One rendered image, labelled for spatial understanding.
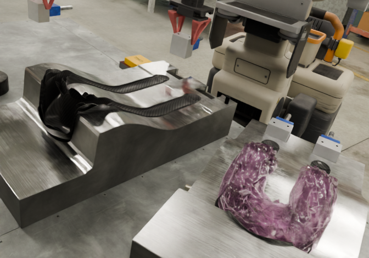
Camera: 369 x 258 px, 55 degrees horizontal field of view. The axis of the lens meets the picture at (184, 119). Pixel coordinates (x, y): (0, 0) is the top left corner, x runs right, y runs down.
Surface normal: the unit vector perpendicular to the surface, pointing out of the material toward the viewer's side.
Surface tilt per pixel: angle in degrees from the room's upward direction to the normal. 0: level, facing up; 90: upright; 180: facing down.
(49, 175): 0
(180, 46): 89
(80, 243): 0
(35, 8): 90
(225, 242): 0
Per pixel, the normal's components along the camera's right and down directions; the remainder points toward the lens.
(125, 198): 0.18, -0.84
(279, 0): -0.54, 0.35
